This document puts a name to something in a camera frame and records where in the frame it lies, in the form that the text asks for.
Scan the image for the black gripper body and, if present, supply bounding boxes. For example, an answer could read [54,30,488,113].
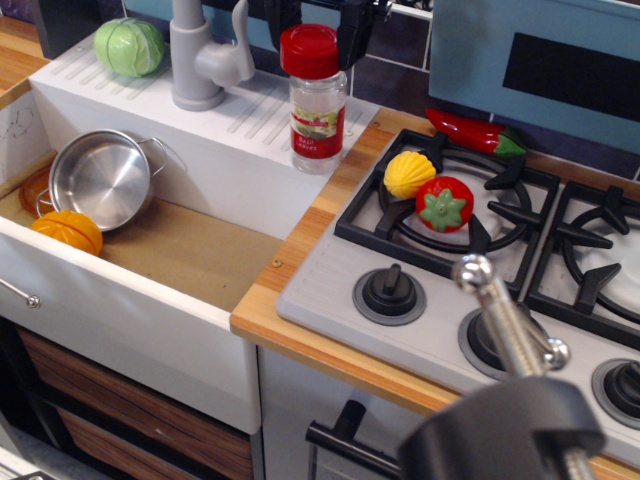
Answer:
[263,0,393,14]

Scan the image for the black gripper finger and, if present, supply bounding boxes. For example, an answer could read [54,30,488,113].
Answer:
[337,5,374,71]
[263,0,302,51]

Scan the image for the red plastic cap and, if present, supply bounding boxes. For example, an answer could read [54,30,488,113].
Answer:
[280,23,340,80]

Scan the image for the grey toy faucet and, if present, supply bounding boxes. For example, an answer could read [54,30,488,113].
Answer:
[169,0,255,112]

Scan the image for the clear spice jar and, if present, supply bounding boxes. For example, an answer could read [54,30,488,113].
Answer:
[289,71,347,175]

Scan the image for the green toy cabbage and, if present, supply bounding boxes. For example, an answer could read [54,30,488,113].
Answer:
[94,18,165,78]

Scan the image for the yellow toy corn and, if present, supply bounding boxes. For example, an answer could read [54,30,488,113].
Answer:
[383,151,437,199]

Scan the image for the red toy chili pepper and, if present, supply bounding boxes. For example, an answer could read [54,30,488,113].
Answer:
[425,109,527,158]

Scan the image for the black left burner grate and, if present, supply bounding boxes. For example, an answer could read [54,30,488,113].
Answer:
[334,129,559,298]

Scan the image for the black burner grate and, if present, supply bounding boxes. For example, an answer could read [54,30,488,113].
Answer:
[525,182,639,350]
[334,129,559,298]

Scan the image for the red toy tomato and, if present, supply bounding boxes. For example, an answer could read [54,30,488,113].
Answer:
[415,176,475,233]

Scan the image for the stainless steel pot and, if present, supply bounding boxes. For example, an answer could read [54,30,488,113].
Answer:
[35,129,168,232]

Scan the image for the black left stove knob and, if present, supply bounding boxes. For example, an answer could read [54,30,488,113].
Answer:
[352,263,427,327]

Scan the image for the black stove knob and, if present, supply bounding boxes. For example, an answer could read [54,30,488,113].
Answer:
[457,301,552,382]
[352,263,427,327]
[591,359,639,430]

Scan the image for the orange toy pumpkin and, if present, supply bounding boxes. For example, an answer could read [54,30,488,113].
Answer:
[31,210,103,256]

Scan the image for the black middle stove knob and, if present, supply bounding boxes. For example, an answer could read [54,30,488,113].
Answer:
[457,301,552,382]

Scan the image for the black right burner grate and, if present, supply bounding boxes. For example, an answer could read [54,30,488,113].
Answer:
[525,182,639,350]

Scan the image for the black right stove knob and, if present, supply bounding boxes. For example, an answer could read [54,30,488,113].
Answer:
[591,359,639,430]

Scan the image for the metal towel rail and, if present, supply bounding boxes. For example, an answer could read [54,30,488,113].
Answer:
[0,279,41,309]

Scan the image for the black oven door handle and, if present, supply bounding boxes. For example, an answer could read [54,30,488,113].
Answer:
[305,400,400,479]

